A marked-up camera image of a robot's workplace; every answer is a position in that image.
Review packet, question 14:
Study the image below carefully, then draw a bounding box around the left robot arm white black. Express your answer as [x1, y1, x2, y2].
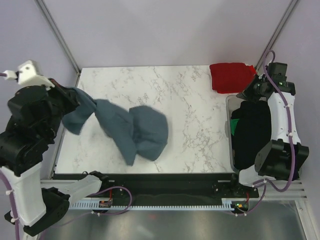
[0, 80, 110, 237]

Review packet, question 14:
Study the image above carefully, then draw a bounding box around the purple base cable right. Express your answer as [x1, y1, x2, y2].
[231, 184, 266, 218]

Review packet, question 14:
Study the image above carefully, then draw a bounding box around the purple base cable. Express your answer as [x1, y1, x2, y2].
[231, 184, 266, 218]
[91, 186, 133, 217]

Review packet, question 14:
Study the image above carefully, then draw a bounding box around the blue grey t shirt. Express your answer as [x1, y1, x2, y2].
[62, 87, 169, 166]

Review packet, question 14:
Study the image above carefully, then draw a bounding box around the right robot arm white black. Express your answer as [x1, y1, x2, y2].
[229, 62, 310, 197]

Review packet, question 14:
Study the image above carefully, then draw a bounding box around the right aluminium frame post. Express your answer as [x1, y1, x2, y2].
[255, 0, 300, 70]

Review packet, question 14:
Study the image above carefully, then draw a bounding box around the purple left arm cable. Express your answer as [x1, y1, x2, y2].
[0, 71, 23, 240]

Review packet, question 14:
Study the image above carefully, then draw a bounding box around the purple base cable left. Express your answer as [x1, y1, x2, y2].
[91, 186, 133, 217]

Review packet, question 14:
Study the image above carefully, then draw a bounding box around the folded red t shirt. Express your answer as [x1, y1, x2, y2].
[209, 62, 257, 94]

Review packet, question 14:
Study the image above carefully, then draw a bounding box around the aluminium frame post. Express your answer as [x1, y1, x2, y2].
[255, 0, 300, 70]
[34, 0, 81, 76]

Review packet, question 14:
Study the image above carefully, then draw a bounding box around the black mounting base rail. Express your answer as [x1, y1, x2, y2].
[52, 172, 261, 207]

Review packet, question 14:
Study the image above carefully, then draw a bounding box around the green t shirt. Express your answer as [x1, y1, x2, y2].
[230, 118, 240, 136]

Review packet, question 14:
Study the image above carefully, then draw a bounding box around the left aluminium frame post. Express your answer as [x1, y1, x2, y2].
[34, 0, 81, 76]

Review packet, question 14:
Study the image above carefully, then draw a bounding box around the white slotted cable duct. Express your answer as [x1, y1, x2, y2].
[69, 198, 234, 211]

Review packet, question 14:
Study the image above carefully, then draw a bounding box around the clear plastic bin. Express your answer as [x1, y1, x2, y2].
[224, 94, 304, 180]

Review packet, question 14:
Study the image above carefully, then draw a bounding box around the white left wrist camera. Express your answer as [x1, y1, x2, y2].
[0, 60, 55, 90]

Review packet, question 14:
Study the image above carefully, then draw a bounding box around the black t shirt pile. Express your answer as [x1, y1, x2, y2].
[230, 100, 272, 171]

